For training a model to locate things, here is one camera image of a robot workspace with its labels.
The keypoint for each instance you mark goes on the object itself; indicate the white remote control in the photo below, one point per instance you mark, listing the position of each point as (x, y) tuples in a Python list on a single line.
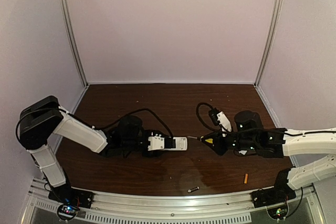
[(175, 144)]

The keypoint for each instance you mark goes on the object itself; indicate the left aluminium corner post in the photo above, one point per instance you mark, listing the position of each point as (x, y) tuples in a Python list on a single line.
[(72, 42)]

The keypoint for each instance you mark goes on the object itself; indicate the right aluminium corner post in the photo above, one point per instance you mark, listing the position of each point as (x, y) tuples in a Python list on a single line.
[(275, 15)]

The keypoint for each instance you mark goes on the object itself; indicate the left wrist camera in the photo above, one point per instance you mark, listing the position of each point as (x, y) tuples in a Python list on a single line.
[(157, 143)]

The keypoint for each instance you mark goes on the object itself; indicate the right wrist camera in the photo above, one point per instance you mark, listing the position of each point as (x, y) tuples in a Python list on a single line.
[(220, 119)]

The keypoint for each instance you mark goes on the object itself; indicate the yellow handled screwdriver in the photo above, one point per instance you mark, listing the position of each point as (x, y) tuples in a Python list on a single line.
[(201, 139)]

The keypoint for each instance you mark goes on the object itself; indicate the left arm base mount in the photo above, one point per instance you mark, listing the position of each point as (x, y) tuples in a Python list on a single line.
[(71, 203)]

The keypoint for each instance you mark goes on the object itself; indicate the aluminium front rail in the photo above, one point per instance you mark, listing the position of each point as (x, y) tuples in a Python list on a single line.
[(120, 208)]

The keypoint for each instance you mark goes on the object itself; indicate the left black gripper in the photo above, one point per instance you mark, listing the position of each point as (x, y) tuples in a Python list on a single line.
[(144, 144)]

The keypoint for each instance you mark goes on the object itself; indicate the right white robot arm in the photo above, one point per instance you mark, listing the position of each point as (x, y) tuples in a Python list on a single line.
[(275, 143)]

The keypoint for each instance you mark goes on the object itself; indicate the aluminium corner post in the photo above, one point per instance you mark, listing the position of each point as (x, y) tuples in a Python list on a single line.
[(72, 42), (275, 15)]

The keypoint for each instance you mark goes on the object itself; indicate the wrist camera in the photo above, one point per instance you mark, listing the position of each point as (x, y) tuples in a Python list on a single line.
[(220, 119), (157, 143)]

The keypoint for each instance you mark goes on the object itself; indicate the orange battery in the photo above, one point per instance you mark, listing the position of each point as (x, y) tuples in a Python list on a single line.
[(246, 179)]

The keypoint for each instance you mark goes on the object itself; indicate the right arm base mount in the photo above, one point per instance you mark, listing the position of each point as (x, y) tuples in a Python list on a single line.
[(275, 200)]

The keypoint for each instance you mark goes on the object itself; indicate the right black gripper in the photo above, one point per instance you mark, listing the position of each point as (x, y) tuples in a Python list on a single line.
[(223, 143)]

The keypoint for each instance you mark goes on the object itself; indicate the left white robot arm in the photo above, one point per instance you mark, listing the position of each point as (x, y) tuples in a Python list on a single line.
[(46, 117)]

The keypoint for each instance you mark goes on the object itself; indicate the white battery compartment cover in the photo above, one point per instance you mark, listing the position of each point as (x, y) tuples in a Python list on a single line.
[(242, 152)]

